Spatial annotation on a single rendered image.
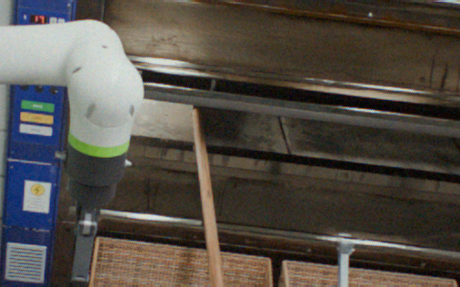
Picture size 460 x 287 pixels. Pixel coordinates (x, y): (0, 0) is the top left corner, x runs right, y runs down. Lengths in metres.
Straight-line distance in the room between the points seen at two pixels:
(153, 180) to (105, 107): 1.35
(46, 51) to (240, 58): 1.10
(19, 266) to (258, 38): 1.03
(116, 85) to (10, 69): 0.19
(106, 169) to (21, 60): 0.21
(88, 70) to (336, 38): 1.28
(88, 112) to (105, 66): 0.07
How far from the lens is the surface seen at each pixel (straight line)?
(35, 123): 2.38
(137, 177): 2.50
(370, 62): 2.38
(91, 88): 1.17
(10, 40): 1.28
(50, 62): 1.27
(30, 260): 2.64
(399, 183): 2.59
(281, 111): 2.24
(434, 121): 2.35
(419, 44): 2.42
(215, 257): 1.95
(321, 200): 2.59
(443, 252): 2.29
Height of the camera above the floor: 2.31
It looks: 29 degrees down
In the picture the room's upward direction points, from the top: 9 degrees clockwise
